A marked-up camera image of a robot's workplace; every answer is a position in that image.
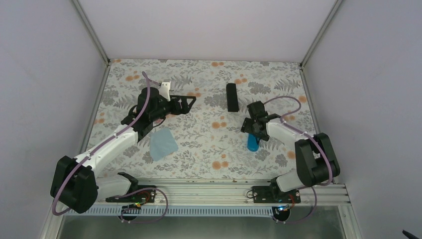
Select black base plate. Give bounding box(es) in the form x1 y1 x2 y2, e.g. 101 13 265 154
105 185 156 204
252 186 301 204

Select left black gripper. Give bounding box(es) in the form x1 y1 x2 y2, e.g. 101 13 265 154
150 95 196 121

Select floral table mat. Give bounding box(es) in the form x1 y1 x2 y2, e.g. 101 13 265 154
89 59 315 180

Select black glasses pouch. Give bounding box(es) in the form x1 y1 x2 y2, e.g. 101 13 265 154
226 83 239 112

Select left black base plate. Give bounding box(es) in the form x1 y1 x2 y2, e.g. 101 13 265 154
105 185 156 204

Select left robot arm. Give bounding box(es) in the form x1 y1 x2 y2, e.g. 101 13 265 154
50 87 197 216

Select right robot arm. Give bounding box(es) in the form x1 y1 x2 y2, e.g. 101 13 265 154
241 101 340 203

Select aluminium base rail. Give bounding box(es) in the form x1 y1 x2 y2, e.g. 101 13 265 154
52 178 350 219

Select light blue cloth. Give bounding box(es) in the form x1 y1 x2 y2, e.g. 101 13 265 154
150 127 179 161

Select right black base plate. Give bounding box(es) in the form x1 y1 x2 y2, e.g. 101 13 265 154
252 186 301 204

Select white slotted cable duct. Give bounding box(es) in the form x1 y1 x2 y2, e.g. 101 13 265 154
81 205 274 218

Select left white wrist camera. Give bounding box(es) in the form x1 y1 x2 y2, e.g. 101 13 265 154
159 82 171 102

